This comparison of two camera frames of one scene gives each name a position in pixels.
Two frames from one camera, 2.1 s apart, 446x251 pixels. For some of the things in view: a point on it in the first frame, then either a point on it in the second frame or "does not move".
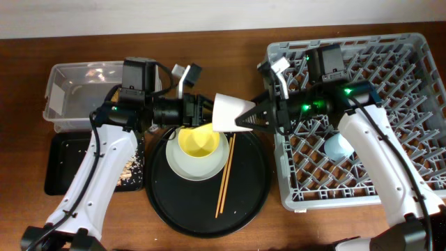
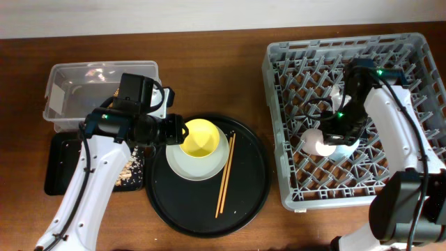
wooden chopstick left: (224, 177) does not move
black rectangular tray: (65, 153) does not move
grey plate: (194, 168) does not move
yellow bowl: (198, 141) does not move
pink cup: (226, 109) to (312, 141)
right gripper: (278, 113) to (332, 137)
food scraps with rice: (132, 172) does not move
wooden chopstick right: (227, 173) does not move
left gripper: (194, 107) to (176, 133)
